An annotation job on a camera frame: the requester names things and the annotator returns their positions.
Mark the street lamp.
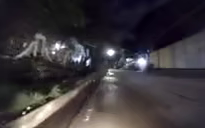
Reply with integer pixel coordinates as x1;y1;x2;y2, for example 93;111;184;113
105;48;116;69

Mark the dark wet asphalt road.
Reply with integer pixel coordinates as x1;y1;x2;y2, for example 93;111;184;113
39;68;205;128

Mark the row of trees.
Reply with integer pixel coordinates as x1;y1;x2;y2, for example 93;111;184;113
0;0;101;79

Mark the pale concrete kerb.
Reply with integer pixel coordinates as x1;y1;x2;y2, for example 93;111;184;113
4;73;101;128

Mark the dark verge strip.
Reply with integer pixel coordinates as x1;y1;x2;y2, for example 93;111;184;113
0;71;91;116

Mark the long pale wall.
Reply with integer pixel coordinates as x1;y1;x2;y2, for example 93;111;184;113
149;26;205;70

